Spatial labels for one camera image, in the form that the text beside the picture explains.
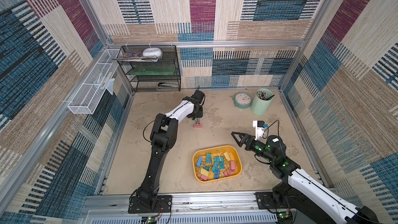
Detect light blue binder clip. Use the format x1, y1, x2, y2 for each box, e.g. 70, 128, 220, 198
196, 157, 203, 167

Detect pale yellow binder clip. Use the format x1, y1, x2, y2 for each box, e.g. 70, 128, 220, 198
200, 168, 209, 177

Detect mint green alarm clock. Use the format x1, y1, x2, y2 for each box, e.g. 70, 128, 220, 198
233, 92, 252, 109

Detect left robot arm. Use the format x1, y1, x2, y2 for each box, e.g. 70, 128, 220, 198
129, 89, 205, 213

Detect mint green pen cup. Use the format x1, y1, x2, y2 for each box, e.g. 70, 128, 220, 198
250, 89, 275, 116

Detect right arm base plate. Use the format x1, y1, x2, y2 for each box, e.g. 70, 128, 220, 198
255, 191, 300, 211

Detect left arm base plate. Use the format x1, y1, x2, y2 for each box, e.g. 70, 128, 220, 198
128, 195, 173, 214

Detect magazines on shelf top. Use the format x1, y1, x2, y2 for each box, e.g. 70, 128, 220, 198
113, 52, 163, 62

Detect yellow plastic storage tray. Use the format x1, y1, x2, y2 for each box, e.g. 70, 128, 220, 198
192, 145, 243, 183

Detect teal binder clip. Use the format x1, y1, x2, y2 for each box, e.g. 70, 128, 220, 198
215, 157, 224, 164
211, 162, 220, 172
206, 153, 212, 164

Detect pink binder clip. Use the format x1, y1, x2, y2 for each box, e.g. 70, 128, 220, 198
198, 174, 208, 181
193, 118, 203, 129
224, 160, 236, 177

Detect black mesh desk shelf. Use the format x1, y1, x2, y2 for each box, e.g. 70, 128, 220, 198
116, 45, 181, 92

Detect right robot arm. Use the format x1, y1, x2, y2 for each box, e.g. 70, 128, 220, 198
231, 132, 379, 224

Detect pens in cup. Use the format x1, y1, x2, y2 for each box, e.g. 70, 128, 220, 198
257, 91, 274, 101

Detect white wire wall basket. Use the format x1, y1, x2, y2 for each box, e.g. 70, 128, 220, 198
68, 49, 119, 115

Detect white round tape dispenser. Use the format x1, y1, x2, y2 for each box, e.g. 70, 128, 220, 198
143, 47, 163, 58

